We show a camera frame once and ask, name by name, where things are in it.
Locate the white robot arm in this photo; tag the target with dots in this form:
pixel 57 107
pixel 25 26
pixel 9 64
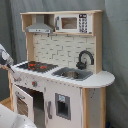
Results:
pixel 6 62

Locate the white toy oven door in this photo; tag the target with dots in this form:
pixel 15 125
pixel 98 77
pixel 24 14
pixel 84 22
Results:
pixel 22 102

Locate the grey cabinet door handle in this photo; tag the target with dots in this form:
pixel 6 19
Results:
pixel 49 110

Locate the right red stove knob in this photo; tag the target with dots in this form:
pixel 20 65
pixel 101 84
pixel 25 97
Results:
pixel 34 83

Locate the black toy faucet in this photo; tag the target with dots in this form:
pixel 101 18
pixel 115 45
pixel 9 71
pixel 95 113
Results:
pixel 82 63

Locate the grey toy ice dispenser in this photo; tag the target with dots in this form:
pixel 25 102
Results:
pixel 62 105

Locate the grey backdrop curtain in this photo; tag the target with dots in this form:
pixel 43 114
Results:
pixel 115 42

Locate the grey toy range hood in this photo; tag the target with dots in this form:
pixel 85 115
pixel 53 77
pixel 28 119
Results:
pixel 39 25

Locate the grey toy sink basin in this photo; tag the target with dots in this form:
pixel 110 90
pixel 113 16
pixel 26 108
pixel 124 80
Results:
pixel 73 74

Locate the toy microwave oven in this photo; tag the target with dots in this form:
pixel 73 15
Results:
pixel 73 23

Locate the white wooden toy kitchen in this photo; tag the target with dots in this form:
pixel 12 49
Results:
pixel 87 97

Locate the black toy stovetop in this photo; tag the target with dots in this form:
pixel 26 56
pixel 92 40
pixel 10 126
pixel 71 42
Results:
pixel 37 66

